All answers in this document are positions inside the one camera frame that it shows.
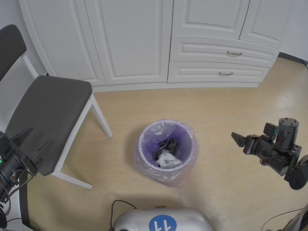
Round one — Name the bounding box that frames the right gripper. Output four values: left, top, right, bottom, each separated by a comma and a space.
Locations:
231, 132, 278, 157

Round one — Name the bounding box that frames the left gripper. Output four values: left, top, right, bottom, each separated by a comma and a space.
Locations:
0, 126, 55, 177

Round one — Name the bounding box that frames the purple plastic bag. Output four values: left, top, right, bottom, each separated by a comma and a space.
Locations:
133, 118, 201, 188

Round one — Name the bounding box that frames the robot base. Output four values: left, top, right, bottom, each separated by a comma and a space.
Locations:
113, 207, 216, 231

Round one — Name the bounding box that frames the crumpled black plastic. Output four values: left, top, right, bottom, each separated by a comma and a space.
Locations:
152, 139, 179, 161

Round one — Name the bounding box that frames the white trash bin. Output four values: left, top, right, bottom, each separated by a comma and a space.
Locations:
138, 119, 196, 186

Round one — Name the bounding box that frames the grey chair with white legs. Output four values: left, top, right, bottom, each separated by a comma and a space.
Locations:
0, 24, 113, 190

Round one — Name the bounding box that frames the crumpled white printed paper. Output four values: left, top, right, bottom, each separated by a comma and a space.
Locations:
156, 152, 183, 169

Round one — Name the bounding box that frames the white wardrobe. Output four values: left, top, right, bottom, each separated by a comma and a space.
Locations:
16, 0, 295, 93

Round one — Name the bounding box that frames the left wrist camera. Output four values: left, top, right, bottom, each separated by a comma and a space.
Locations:
0, 132, 13, 159

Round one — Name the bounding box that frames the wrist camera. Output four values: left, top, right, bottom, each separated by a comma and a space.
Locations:
263, 122, 279, 141
0, 132, 13, 159

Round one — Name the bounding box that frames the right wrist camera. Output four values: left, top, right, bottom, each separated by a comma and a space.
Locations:
263, 122, 279, 141

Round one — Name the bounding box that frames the black cable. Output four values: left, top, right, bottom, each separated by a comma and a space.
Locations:
110, 200, 138, 229
263, 208, 304, 228

